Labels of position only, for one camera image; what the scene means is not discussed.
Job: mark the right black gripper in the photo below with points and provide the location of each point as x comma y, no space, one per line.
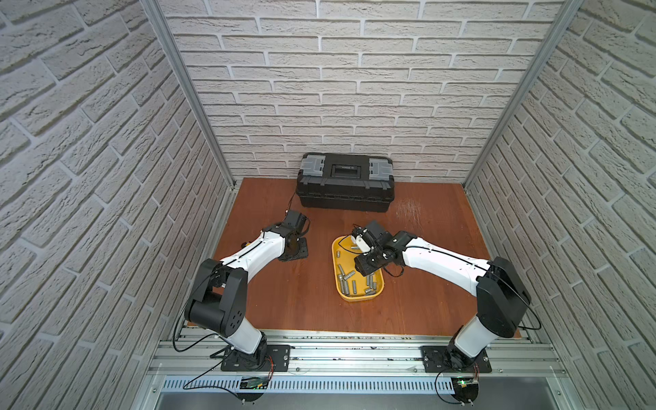
362,268

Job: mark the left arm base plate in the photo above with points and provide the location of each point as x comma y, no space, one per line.
267,358

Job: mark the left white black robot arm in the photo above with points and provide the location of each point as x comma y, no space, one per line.
218,300

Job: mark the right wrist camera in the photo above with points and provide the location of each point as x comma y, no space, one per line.
359,243

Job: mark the black plastic toolbox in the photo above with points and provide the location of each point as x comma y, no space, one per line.
346,181

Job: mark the aluminium rail frame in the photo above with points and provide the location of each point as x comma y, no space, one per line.
345,363

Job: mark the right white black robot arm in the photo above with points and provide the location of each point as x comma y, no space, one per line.
502,299

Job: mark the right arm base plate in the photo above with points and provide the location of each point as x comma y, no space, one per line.
438,358

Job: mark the yellow plastic tray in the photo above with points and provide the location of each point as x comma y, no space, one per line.
359,288

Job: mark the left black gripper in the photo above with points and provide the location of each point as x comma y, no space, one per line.
295,248

